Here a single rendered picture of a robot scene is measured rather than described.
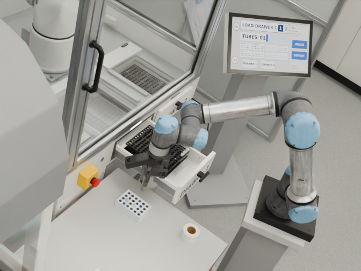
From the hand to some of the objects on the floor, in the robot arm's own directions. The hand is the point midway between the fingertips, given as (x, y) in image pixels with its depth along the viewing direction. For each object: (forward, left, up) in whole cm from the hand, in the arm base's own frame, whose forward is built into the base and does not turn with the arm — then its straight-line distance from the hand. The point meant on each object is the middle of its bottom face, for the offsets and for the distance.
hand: (141, 185), depth 204 cm
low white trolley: (+1, +18, -90) cm, 92 cm away
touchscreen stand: (-46, -110, -86) cm, 147 cm away
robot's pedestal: (-62, -23, -90) cm, 111 cm away
